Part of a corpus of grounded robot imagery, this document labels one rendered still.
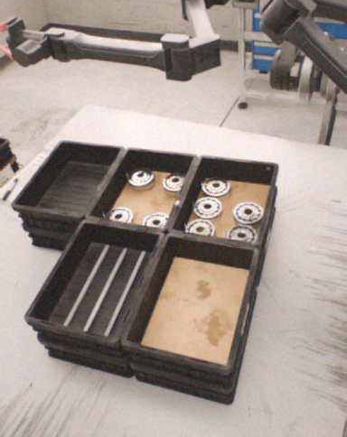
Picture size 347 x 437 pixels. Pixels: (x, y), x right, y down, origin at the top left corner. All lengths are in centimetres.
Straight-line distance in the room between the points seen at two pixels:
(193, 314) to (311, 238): 58
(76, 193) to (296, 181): 90
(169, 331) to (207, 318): 12
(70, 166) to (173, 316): 87
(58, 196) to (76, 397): 77
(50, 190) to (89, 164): 20
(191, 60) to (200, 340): 76
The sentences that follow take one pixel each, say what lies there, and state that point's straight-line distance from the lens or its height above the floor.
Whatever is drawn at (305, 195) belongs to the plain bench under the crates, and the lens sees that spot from 189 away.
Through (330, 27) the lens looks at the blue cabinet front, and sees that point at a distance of 323.
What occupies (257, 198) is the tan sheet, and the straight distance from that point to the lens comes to 168.
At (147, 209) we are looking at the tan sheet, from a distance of 168.
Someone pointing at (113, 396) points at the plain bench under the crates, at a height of 70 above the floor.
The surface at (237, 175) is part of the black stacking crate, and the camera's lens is 173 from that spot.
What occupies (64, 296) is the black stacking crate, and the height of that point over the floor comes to 83.
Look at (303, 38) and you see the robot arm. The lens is 110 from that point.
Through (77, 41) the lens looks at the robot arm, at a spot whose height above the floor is 148.
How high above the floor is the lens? 200
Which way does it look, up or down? 44 degrees down
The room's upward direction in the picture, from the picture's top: 9 degrees counter-clockwise
